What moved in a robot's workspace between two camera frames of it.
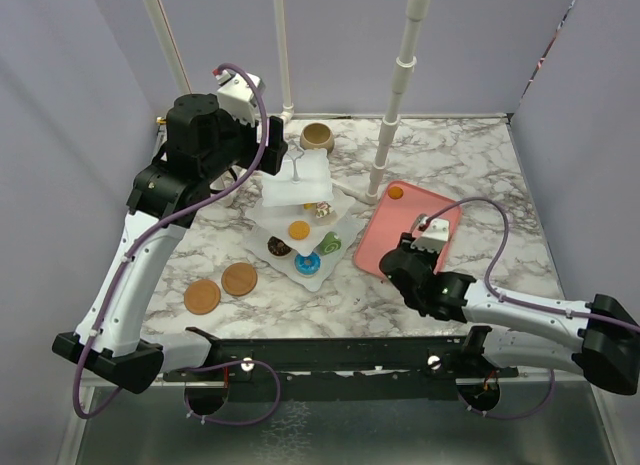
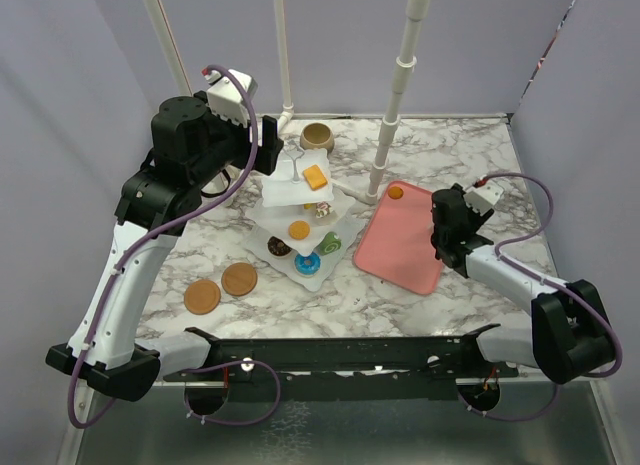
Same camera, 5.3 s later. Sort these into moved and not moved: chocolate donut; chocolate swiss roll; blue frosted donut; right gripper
Moved: right gripper
Not moved: chocolate donut; chocolate swiss roll; blue frosted donut
